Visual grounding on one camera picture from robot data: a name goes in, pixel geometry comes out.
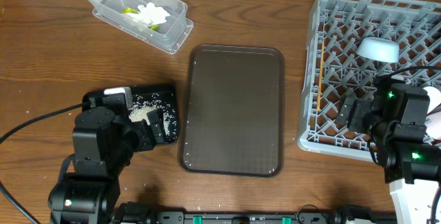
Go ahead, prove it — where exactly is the grey dishwasher rack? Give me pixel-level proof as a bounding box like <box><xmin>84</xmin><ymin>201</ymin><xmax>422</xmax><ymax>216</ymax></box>
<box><xmin>296</xmin><ymin>0</ymin><xmax>440</xmax><ymax>161</ymax></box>

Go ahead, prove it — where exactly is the brown serving tray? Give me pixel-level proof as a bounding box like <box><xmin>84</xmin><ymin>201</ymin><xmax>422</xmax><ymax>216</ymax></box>
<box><xmin>178</xmin><ymin>45</ymin><xmax>285</xmax><ymax>178</ymax></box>

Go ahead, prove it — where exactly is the black plastic bin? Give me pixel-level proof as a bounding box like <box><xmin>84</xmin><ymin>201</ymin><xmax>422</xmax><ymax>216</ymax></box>
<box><xmin>72</xmin><ymin>84</ymin><xmax>178</xmax><ymax>151</ymax></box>

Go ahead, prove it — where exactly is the spilled white rice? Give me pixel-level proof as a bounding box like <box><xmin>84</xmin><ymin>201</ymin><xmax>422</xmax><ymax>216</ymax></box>
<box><xmin>129</xmin><ymin>92</ymin><xmax>178</xmax><ymax>142</ymax></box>

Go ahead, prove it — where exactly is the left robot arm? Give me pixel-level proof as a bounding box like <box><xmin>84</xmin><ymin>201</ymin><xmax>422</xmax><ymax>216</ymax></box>
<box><xmin>48</xmin><ymin>108</ymin><xmax>165</xmax><ymax>223</ymax></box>

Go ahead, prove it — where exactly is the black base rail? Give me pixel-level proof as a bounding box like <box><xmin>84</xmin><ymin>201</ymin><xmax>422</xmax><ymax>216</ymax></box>
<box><xmin>110</xmin><ymin>202</ymin><xmax>398</xmax><ymax>224</ymax></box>

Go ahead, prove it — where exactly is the white cup pink inside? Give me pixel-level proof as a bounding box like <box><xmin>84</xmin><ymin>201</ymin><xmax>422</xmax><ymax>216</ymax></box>
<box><xmin>425</xmin><ymin>112</ymin><xmax>441</xmax><ymax>140</ymax></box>

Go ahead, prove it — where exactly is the light blue rice bowl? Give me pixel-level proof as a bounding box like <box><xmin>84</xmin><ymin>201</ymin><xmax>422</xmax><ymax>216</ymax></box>
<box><xmin>356</xmin><ymin>37</ymin><xmax>400</xmax><ymax>63</ymax></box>

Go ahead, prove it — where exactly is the white tissue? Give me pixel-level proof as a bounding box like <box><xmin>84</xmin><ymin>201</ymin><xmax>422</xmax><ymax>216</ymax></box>
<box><xmin>122</xmin><ymin>2</ymin><xmax>170</xmax><ymax>28</ymax></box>

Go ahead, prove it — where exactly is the white cup green inside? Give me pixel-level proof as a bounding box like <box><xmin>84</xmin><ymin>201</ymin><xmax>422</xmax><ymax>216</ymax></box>
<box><xmin>423</xmin><ymin>86</ymin><xmax>441</xmax><ymax>114</ymax></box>

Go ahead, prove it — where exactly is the wooden chopstick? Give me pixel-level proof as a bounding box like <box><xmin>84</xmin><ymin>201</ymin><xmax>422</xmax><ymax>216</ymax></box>
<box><xmin>316</xmin><ymin>39</ymin><xmax>325</xmax><ymax>113</ymax></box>

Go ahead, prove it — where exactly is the clear plastic bin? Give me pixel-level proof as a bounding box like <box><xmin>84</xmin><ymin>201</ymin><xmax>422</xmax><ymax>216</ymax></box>
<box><xmin>88</xmin><ymin>0</ymin><xmax>194</xmax><ymax>54</ymax></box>

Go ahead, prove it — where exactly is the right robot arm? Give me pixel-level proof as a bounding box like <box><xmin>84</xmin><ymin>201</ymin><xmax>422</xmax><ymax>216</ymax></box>
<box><xmin>336</xmin><ymin>81</ymin><xmax>440</xmax><ymax>223</ymax></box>

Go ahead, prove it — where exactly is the yellow green snack wrapper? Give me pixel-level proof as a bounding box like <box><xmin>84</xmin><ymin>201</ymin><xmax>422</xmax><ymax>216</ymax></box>
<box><xmin>121</xmin><ymin>7</ymin><xmax>159</xmax><ymax>31</ymax></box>

